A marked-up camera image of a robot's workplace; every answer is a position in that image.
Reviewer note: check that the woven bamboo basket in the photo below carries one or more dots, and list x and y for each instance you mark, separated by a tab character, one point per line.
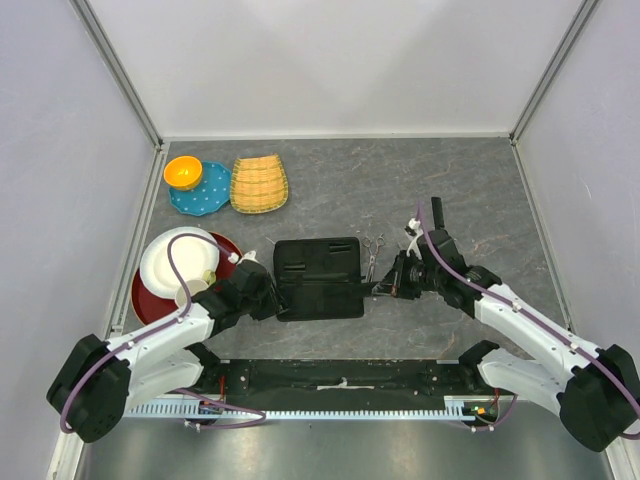
259	185

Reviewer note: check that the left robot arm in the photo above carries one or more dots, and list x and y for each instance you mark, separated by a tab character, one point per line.
102	379

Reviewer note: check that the right aluminium frame post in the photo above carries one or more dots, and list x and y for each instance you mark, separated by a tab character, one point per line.
577	25

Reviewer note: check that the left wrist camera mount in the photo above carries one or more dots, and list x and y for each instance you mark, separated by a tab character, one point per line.
247	262

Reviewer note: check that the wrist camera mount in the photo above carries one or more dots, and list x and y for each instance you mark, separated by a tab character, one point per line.
247	262
418	227

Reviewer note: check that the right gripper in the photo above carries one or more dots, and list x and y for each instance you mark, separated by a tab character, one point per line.
395	283

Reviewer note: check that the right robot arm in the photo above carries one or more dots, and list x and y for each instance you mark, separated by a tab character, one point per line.
593	390

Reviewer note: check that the red round tray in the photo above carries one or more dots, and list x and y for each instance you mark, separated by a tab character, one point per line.
149	307

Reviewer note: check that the orange bowl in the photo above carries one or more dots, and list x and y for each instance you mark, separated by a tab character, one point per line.
183	173

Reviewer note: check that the white cable duct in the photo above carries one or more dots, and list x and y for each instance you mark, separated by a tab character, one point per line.
181	407

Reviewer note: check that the aluminium frame post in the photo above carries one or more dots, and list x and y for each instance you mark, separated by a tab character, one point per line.
98	35
577	25

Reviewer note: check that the blue dotted plate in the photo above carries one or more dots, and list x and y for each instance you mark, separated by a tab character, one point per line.
211	194

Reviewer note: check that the white paper plate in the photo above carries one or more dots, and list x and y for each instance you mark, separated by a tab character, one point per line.
192	255

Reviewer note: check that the black zip tool case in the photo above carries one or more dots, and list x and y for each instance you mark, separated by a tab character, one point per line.
319	279

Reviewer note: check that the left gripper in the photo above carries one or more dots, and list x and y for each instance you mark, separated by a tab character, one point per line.
275	302

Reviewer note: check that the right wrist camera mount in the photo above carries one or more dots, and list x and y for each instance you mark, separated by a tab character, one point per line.
418	227

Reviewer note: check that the silver scissors left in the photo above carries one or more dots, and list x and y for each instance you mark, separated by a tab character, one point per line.
373	246

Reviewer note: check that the left aluminium frame post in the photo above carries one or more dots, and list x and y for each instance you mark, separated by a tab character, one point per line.
98	35

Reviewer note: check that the black hair comb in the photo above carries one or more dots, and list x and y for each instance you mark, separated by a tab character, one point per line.
362	287

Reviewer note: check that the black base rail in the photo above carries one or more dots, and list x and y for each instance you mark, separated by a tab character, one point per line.
340	385

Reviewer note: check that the yellow-green cup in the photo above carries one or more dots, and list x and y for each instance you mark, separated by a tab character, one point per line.
193	287

